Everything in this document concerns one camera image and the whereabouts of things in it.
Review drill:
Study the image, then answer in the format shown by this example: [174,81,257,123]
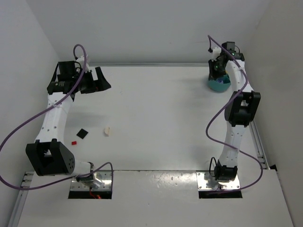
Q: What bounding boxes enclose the teal divided round container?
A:
[207,74,231,93]

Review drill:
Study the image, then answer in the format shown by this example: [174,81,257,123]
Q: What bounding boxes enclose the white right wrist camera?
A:
[208,47,222,61]

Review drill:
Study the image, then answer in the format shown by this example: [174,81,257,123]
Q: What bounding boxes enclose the cream white lego brick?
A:
[104,127,111,137]

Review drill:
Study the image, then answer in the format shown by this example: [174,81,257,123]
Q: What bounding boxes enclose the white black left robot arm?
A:
[26,55,111,189]

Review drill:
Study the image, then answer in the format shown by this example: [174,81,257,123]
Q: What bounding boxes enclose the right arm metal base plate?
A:
[196,171,241,192]

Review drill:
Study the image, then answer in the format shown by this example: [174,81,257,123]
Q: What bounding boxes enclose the black lego brick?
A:
[76,129,88,139]

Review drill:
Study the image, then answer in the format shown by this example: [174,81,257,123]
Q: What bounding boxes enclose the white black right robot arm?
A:
[208,42,261,182]

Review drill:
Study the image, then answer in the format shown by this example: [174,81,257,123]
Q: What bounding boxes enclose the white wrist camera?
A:
[76,55,90,72]
[208,47,222,61]

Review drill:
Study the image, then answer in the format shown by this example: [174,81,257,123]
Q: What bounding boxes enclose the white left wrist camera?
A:
[76,55,90,72]

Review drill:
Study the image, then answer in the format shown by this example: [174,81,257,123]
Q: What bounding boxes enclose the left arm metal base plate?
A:
[70,171,112,192]

